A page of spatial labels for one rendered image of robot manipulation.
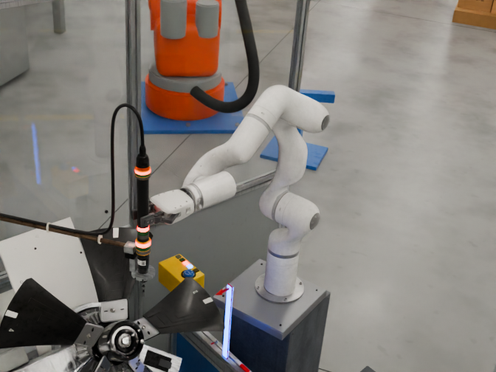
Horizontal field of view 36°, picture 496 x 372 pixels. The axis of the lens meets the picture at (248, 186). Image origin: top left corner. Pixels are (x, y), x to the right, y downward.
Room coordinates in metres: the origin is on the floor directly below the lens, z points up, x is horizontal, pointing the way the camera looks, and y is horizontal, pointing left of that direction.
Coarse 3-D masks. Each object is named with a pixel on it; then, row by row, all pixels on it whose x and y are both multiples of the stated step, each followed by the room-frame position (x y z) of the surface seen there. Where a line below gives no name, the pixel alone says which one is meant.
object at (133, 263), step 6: (126, 246) 1.77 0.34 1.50; (126, 252) 1.76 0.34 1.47; (132, 252) 1.76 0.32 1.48; (132, 258) 1.75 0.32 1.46; (132, 264) 1.76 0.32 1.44; (132, 270) 1.76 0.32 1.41; (150, 270) 1.77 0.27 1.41; (132, 276) 1.75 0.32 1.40; (138, 276) 1.74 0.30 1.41; (144, 276) 1.74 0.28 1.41; (150, 276) 1.74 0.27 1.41
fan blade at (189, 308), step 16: (176, 288) 1.95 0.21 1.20; (192, 288) 1.96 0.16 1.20; (160, 304) 1.88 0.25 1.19; (176, 304) 1.88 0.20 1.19; (192, 304) 1.89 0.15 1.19; (208, 304) 1.91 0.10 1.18; (160, 320) 1.80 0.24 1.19; (176, 320) 1.81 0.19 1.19; (192, 320) 1.83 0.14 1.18; (208, 320) 1.85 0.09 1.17
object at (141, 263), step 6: (144, 150) 1.76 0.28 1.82; (138, 156) 1.76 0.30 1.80; (144, 156) 1.76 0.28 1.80; (138, 162) 1.75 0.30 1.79; (144, 162) 1.75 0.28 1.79; (138, 258) 1.76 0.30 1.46; (144, 258) 1.75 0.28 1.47; (138, 264) 1.76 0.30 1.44; (144, 264) 1.75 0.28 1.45; (138, 270) 1.76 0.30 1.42; (144, 270) 1.75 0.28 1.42; (144, 282) 1.76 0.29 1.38
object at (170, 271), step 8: (160, 264) 2.24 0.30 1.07; (168, 264) 2.24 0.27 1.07; (176, 264) 2.25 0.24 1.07; (184, 264) 2.25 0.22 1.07; (192, 264) 2.26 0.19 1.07; (160, 272) 2.24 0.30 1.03; (168, 272) 2.20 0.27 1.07; (176, 272) 2.20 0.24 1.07; (200, 272) 2.21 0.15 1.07; (160, 280) 2.24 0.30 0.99; (168, 280) 2.20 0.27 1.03; (176, 280) 2.16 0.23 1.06; (200, 280) 2.19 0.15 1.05; (168, 288) 2.20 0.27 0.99
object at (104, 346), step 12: (108, 324) 1.72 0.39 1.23; (120, 324) 1.69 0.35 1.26; (132, 324) 1.71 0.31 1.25; (108, 336) 1.65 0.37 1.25; (120, 336) 1.67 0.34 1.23; (132, 336) 1.68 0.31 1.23; (96, 348) 1.69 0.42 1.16; (108, 348) 1.63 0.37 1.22; (120, 348) 1.64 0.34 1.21; (132, 348) 1.66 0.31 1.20; (96, 360) 1.67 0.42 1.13; (108, 360) 1.68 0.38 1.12; (120, 360) 1.62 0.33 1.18
